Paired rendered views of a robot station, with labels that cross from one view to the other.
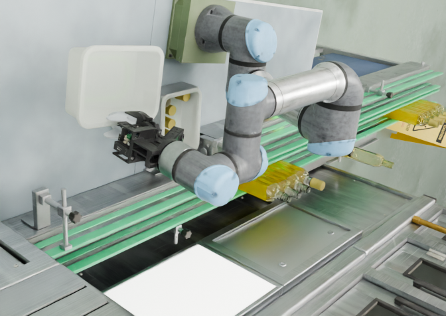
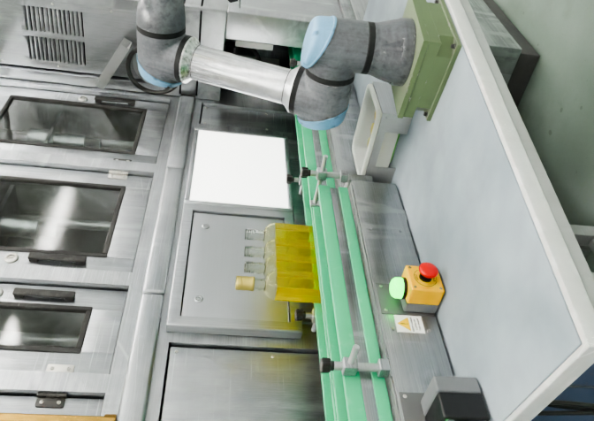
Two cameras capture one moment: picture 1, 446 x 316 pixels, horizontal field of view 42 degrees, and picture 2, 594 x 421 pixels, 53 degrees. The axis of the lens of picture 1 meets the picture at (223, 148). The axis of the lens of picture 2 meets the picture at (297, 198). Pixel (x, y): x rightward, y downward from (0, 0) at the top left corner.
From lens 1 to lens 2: 2.77 m
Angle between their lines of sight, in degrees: 104
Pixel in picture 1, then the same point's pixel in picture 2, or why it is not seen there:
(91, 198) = (349, 120)
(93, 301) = (189, 3)
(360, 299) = (119, 248)
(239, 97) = not seen: outside the picture
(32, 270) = (231, 5)
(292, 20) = (517, 236)
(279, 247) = (226, 245)
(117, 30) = not seen: hidden behind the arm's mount
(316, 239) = (203, 277)
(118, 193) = (344, 132)
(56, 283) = (214, 3)
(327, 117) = not seen: hidden behind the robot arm
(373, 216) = (180, 407)
